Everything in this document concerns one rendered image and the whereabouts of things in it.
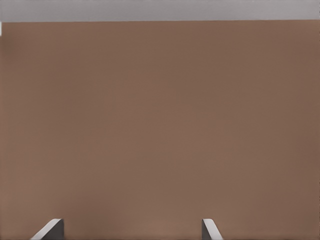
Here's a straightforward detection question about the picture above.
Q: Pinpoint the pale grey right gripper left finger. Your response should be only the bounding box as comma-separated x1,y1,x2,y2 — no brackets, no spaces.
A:
29,218,65,240

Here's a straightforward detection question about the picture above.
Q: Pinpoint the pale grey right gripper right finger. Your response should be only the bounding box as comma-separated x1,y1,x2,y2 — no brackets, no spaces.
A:
201,218,224,240

